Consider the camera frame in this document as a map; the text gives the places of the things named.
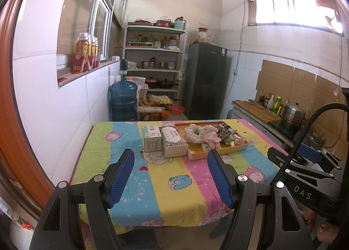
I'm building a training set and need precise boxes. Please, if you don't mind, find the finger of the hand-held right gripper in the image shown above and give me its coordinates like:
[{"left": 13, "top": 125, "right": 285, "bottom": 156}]
[
  {"left": 267, "top": 146, "right": 335, "bottom": 180},
  {"left": 298, "top": 144, "right": 344, "bottom": 173}
]

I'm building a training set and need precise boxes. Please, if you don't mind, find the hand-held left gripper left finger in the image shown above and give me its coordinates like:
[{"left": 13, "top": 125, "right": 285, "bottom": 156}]
[{"left": 29, "top": 148, "right": 135, "bottom": 250}]

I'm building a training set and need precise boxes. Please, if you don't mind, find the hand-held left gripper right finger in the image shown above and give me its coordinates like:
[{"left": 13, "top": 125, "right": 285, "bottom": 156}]
[{"left": 207, "top": 149, "right": 315, "bottom": 250}]

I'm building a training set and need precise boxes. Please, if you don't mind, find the orange-rimmed gold cardboard box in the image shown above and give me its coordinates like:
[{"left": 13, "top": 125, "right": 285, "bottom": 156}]
[{"left": 174, "top": 121, "right": 249, "bottom": 161}]

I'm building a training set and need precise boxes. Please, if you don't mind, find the teddy bear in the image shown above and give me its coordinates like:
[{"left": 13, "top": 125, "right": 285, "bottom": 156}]
[{"left": 203, "top": 125, "right": 222, "bottom": 149}]

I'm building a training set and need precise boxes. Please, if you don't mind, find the leopard print scrunchie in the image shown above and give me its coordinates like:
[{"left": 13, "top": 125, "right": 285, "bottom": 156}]
[{"left": 217, "top": 127, "right": 233, "bottom": 141}]

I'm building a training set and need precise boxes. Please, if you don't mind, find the white lace scrunchie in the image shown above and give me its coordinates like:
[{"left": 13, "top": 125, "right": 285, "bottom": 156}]
[{"left": 184, "top": 124, "right": 210, "bottom": 144}]

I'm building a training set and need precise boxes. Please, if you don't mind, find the person's right hand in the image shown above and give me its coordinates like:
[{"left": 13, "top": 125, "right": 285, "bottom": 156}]
[{"left": 303, "top": 210, "right": 336, "bottom": 244}]

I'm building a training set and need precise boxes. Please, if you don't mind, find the black induction cooker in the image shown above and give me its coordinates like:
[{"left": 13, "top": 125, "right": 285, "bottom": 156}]
[{"left": 269, "top": 119, "right": 303, "bottom": 140}]

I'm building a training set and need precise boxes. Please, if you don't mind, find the steel steamer pot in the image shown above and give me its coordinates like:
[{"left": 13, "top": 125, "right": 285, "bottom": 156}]
[{"left": 281, "top": 103, "right": 307, "bottom": 131}]

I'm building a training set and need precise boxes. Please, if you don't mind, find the colourful cartoon tablecloth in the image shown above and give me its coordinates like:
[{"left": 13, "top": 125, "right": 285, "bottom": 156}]
[{"left": 71, "top": 119, "right": 289, "bottom": 235}]

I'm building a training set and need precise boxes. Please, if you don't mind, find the green white tissue box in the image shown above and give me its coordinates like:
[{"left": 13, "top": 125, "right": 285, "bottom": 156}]
[{"left": 141, "top": 125, "right": 163, "bottom": 153}]

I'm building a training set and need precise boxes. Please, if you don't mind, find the wooden cutting board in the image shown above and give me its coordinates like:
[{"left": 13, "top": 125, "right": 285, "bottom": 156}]
[{"left": 234, "top": 100, "right": 281, "bottom": 124}]

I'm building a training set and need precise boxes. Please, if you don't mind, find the grey kitchen counter cabinet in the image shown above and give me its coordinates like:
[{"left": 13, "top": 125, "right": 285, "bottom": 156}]
[{"left": 228, "top": 101, "right": 328, "bottom": 158}]

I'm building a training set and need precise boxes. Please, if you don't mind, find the floral tissue pack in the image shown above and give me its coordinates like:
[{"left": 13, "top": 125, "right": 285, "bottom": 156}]
[{"left": 159, "top": 126, "right": 189, "bottom": 158}]

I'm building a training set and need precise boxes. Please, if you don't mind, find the grey low table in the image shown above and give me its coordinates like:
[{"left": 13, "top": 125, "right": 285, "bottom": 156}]
[{"left": 136, "top": 97, "right": 188, "bottom": 122}]

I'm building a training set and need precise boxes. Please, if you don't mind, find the blue water jug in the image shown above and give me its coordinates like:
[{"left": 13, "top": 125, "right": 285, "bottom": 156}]
[{"left": 108, "top": 81, "right": 138, "bottom": 122}]

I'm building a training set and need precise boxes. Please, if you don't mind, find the white flour sack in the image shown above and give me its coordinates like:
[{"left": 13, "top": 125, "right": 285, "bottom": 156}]
[{"left": 126, "top": 76, "right": 146, "bottom": 87}]

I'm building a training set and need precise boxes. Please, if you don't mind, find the dark grey fridge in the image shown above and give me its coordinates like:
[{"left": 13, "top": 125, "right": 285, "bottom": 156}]
[{"left": 183, "top": 43, "right": 227, "bottom": 120}]

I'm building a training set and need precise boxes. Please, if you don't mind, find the black wok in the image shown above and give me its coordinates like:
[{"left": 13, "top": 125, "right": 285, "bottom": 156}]
[{"left": 158, "top": 79, "right": 180, "bottom": 89}]

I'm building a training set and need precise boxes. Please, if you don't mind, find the black water pump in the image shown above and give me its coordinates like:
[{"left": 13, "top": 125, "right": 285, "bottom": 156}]
[{"left": 120, "top": 59, "right": 128, "bottom": 82}]

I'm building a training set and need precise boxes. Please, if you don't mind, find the white metal shelf rack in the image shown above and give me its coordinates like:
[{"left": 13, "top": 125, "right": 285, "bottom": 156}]
[{"left": 123, "top": 22, "right": 188, "bottom": 103}]

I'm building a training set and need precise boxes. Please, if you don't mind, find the row of jars and bottles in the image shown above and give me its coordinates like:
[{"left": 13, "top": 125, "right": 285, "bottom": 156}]
[{"left": 129, "top": 35, "right": 180, "bottom": 49}]

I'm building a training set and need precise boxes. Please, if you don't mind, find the glass jar with red lid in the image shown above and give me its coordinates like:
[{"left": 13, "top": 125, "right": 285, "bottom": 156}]
[{"left": 194, "top": 28, "right": 212, "bottom": 45}]

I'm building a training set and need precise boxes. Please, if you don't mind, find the high bright window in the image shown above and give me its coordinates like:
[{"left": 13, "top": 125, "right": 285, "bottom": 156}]
[{"left": 248, "top": 0, "right": 344, "bottom": 34}]

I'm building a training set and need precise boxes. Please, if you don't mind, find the sliding aluminium window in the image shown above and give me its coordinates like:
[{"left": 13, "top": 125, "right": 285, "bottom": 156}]
[{"left": 56, "top": 0, "right": 122, "bottom": 87}]

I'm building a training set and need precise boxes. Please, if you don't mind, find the black braided cable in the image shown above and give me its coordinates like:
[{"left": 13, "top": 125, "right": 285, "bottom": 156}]
[{"left": 269, "top": 103, "right": 349, "bottom": 185}]

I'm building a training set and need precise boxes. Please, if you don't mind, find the cardboard wall sheet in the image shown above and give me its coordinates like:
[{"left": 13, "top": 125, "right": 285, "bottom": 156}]
[
  {"left": 256, "top": 60, "right": 295, "bottom": 100},
  {"left": 292, "top": 67, "right": 318, "bottom": 103}
]

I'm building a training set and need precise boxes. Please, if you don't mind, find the brown wooden door frame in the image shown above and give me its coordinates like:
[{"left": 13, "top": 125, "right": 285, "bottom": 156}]
[{"left": 0, "top": 0, "right": 55, "bottom": 212}]

